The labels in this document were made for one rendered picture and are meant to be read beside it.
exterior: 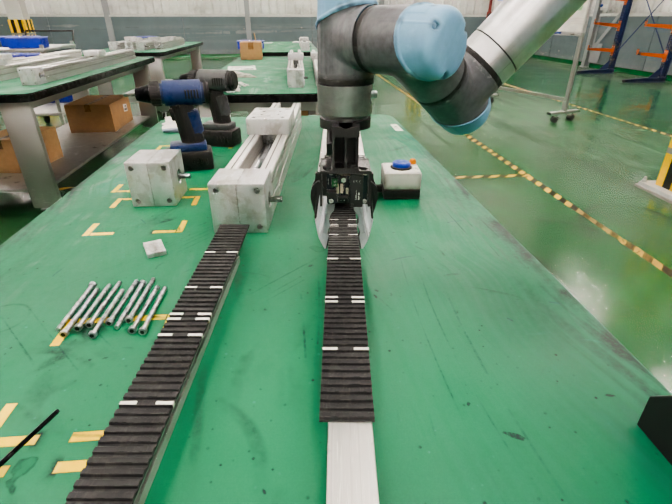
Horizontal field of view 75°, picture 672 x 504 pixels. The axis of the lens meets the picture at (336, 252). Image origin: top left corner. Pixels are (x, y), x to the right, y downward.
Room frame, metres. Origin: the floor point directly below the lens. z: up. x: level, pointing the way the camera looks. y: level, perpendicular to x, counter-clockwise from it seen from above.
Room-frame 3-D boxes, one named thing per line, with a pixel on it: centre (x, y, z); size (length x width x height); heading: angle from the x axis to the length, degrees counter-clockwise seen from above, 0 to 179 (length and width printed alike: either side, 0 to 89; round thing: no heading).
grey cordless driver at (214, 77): (1.39, 0.39, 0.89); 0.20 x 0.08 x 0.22; 78
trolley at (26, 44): (5.14, 3.20, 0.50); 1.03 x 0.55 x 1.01; 10
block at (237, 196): (0.78, 0.16, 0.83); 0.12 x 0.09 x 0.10; 90
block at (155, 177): (0.92, 0.37, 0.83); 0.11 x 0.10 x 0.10; 94
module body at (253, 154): (1.23, 0.18, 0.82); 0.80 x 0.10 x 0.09; 0
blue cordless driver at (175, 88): (1.13, 0.41, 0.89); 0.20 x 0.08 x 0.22; 107
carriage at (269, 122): (1.23, 0.18, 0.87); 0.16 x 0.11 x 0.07; 0
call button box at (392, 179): (0.95, -0.14, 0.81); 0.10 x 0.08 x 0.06; 90
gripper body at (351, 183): (0.62, -0.01, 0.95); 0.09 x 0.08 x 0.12; 0
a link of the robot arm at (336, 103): (0.63, -0.02, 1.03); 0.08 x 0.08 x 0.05
